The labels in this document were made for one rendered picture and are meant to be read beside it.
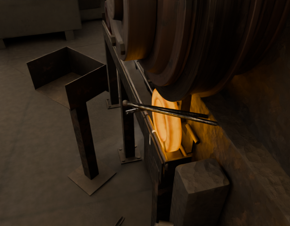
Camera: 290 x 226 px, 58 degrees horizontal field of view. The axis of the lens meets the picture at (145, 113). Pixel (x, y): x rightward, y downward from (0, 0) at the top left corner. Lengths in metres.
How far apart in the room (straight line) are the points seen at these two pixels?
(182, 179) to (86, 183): 1.04
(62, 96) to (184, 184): 0.74
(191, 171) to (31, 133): 1.51
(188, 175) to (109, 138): 1.25
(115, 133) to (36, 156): 0.51
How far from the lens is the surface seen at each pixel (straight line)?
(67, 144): 1.79
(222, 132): 0.58
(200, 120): 0.58
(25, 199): 1.60
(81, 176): 1.59
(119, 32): 0.60
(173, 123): 0.67
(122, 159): 1.62
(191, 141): 0.72
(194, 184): 0.55
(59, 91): 1.19
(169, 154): 0.79
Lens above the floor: 1.25
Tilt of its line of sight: 40 degrees down
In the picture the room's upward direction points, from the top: straight up
